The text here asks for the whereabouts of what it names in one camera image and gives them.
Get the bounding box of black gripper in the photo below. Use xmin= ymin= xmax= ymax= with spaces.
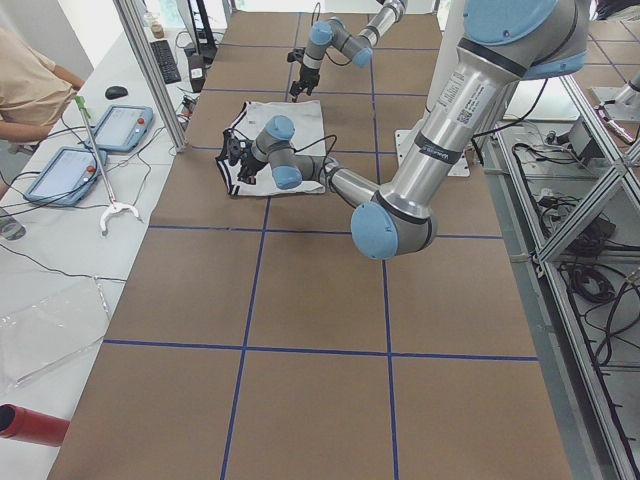
xmin=223 ymin=128 xmax=260 ymax=184
xmin=287 ymin=48 xmax=321 ymax=103

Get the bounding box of grey cartoon print t-shirt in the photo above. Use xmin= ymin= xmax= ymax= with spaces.
xmin=216 ymin=100 xmax=326 ymax=197

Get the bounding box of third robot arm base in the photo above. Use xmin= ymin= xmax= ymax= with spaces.
xmin=591 ymin=72 xmax=639 ymax=125

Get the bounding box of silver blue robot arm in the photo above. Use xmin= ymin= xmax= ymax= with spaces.
xmin=287 ymin=0 xmax=409 ymax=102
xmin=221 ymin=1 xmax=590 ymax=260

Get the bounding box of far blue teach pendant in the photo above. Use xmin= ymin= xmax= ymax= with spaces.
xmin=92 ymin=105 xmax=154 ymax=153

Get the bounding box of blue teach pendant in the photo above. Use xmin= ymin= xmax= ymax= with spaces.
xmin=92 ymin=105 xmax=154 ymax=153
xmin=23 ymin=147 xmax=100 ymax=207

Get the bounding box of black keyboard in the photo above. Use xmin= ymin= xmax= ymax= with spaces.
xmin=149 ymin=40 xmax=181 ymax=84

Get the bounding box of white reacher grabber tool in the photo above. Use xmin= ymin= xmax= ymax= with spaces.
xmin=74 ymin=95 xmax=142 ymax=237

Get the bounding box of black computer mouse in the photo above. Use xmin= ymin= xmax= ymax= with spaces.
xmin=104 ymin=86 xmax=128 ymax=100

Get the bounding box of near blue teach pendant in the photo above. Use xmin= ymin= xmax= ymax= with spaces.
xmin=23 ymin=147 xmax=100 ymax=207

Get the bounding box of person in beige shirt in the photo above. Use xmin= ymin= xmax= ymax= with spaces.
xmin=1 ymin=29 xmax=84 ymax=144

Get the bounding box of clear plastic sheet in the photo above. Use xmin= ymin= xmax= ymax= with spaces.
xmin=1 ymin=280 xmax=110 ymax=393

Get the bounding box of black box under table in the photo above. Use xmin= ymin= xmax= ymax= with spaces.
xmin=566 ymin=119 xmax=602 ymax=164

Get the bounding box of red cylinder bottle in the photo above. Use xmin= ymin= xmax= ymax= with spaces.
xmin=1 ymin=404 xmax=70 ymax=447

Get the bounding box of aluminium frame post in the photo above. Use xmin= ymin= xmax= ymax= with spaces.
xmin=113 ymin=0 xmax=187 ymax=153

